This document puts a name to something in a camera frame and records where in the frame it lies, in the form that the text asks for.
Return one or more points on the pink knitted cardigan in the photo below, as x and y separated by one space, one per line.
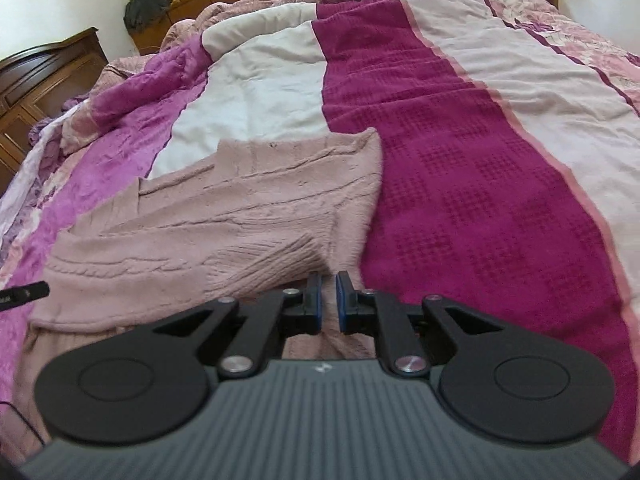
200 225

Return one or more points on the carved wooden headboard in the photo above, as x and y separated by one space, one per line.
45 80

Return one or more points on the purple and white patchwork blanket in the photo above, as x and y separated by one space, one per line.
450 160

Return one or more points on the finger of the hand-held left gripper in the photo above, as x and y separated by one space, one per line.
25 294

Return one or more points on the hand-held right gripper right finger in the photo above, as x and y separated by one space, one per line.
342 305

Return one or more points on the dark green bag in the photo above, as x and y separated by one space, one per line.
147 10

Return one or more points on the lavender floral sheet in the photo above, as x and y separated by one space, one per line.
37 160

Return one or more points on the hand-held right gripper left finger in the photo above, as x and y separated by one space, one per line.
315 305

